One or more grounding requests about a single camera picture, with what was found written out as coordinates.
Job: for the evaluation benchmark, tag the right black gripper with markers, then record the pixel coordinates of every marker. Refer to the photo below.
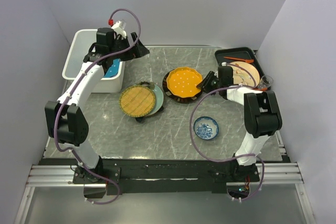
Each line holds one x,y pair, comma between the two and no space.
205,85

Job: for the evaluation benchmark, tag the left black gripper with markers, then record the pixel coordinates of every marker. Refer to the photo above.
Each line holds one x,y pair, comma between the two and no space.
138,51

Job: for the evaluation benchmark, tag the yellow dotted scalloped plate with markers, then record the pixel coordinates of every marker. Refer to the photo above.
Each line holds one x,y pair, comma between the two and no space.
183,81

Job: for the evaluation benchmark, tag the dark brown patterned plate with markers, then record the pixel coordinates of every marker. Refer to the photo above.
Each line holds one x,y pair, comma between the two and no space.
176,98

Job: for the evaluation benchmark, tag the teal dotted scalloped plate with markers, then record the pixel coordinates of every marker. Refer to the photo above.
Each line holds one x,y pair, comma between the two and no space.
113,70

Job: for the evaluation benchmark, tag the woven bamboo plate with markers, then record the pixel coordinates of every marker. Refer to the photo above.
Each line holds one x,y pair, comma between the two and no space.
137,101

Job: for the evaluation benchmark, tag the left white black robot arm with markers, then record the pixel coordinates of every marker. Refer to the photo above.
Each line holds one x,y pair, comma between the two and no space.
65,120

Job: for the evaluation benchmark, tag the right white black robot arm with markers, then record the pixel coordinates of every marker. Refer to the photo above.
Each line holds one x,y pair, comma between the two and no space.
262,116

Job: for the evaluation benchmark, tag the white plastic bin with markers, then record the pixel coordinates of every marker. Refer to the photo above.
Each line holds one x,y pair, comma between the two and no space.
81,43

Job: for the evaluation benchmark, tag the beige leaf pattern plate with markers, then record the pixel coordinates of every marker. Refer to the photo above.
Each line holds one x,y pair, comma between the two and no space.
245,74

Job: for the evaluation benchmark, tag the orange plastic knife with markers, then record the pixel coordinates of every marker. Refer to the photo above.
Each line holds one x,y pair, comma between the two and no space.
240,59

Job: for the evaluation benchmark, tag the blue white porcelain bowl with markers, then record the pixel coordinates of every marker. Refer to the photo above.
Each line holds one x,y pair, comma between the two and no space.
206,128

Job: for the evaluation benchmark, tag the black rectangular tray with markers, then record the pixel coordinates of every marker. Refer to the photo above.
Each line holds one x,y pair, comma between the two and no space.
240,52

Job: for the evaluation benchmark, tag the pale green plate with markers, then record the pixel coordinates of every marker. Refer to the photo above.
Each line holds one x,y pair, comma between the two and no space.
159,98

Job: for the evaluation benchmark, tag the clear plastic cup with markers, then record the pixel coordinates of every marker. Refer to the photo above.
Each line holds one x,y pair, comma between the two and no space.
265,83

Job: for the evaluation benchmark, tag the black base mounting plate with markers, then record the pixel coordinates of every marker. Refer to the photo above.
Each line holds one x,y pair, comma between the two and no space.
131,176

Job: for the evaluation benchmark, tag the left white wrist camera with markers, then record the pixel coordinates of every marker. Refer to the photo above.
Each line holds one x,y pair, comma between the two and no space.
118,26

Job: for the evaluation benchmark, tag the aluminium rail frame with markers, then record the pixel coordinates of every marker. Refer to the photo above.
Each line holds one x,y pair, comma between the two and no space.
63,176

